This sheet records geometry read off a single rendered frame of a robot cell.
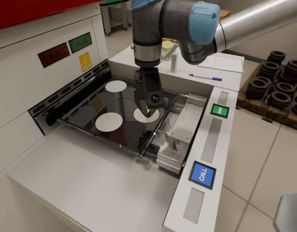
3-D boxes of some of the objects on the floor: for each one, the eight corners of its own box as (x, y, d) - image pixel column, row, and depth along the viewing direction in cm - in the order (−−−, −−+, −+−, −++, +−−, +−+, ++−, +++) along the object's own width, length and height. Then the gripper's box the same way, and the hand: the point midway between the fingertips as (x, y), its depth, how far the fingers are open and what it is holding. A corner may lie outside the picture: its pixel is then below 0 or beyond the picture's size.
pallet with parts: (323, 86, 241) (349, 55, 210) (311, 141, 169) (347, 107, 138) (258, 67, 284) (272, 39, 253) (226, 105, 211) (240, 72, 180)
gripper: (160, 49, 50) (157, 104, 64) (129, 50, 49) (134, 107, 63) (166, 61, 44) (162, 120, 58) (131, 64, 43) (135, 123, 57)
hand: (148, 116), depth 58 cm, fingers closed
